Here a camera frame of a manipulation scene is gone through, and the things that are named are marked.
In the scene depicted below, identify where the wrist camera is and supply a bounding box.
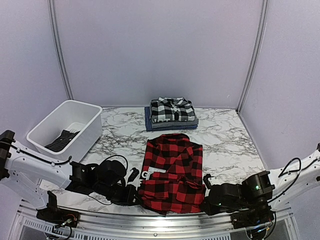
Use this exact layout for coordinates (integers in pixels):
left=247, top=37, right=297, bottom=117
left=203, top=173, right=213, bottom=190
left=127, top=167, right=140, bottom=183

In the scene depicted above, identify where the black white plaid folded shirt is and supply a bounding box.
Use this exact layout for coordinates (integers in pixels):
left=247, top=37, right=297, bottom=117
left=149, top=97, right=196, bottom=123

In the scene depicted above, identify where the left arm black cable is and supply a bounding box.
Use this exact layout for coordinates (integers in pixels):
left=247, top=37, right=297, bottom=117
left=0, top=141, right=130, bottom=206

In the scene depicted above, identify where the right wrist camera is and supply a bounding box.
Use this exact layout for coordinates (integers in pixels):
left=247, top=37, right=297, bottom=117
left=203, top=173, right=213, bottom=190

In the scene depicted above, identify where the right wall aluminium profile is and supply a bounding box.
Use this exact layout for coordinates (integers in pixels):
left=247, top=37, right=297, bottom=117
left=236, top=0, right=270, bottom=115

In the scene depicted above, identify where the blue checked folded shirt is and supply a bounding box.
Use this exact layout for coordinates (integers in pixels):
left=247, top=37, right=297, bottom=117
left=144, top=106, right=198, bottom=132

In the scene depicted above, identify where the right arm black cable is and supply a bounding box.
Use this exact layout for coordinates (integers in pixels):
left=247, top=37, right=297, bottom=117
left=267, top=157, right=320, bottom=201

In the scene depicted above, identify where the wall aluminium profile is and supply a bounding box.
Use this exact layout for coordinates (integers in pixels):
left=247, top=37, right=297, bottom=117
left=47, top=0, right=74, bottom=100
left=236, top=0, right=270, bottom=115

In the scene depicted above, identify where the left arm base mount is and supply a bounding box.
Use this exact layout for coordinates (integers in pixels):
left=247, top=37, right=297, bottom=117
left=36, top=208, right=80, bottom=228

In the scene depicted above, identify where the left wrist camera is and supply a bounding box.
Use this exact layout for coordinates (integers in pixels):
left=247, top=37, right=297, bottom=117
left=127, top=167, right=140, bottom=183

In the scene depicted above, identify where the white plastic bin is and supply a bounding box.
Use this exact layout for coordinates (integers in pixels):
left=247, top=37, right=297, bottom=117
left=26, top=100, right=103, bottom=163

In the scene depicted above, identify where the aluminium front frame rail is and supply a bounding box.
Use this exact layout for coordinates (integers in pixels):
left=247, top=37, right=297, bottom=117
left=14, top=197, right=296, bottom=240

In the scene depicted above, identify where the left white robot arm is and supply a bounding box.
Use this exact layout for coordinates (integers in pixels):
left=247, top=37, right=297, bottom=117
left=0, top=130, right=138, bottom=223

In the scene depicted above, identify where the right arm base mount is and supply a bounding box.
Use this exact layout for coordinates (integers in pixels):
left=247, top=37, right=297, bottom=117
left=230, top=211, right=275, bottom=229

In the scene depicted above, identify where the dark striped shirt in bin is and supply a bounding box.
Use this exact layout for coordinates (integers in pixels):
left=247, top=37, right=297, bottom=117
left=45, top=129, right=79, bottom=153

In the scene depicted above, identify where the red black plaid shirt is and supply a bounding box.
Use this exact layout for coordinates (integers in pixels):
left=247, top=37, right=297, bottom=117
left=137, top=133, right=206, bottom=215

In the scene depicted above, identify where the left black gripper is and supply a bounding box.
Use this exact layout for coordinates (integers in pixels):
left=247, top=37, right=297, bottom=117
left=95, top=182, right=145, bottom=207

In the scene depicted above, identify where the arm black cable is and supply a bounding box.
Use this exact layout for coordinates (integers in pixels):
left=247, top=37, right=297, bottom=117
left=267, top=157, right=320, bottom=201
left=0, top=141, right=130, bottom=206

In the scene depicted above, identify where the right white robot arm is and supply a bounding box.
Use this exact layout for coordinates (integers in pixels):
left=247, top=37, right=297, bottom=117
left=200, top=148, right=320, bottom=224

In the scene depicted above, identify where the left wall aluminium profile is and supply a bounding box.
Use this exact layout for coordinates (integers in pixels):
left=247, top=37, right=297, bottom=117
left=47, top=0, right=74, bottom=100

